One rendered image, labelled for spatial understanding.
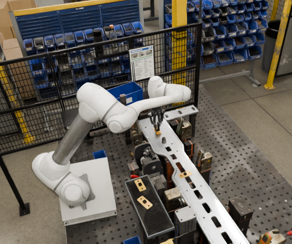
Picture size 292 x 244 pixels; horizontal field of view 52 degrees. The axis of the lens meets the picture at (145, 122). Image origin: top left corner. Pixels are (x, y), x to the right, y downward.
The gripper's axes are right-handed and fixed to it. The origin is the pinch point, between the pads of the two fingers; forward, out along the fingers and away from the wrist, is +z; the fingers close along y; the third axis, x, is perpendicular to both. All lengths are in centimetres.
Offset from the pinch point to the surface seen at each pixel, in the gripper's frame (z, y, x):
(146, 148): -12.5, -20.2, -32.1
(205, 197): 5, 3, -67
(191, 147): 9.2, 17.4, -21.6
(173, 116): 5.2, 19.1, 12.9
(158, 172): -3.8, -17.6, -45.5
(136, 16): -19, 50, 184
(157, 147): 5.2, -6.2, -15.8
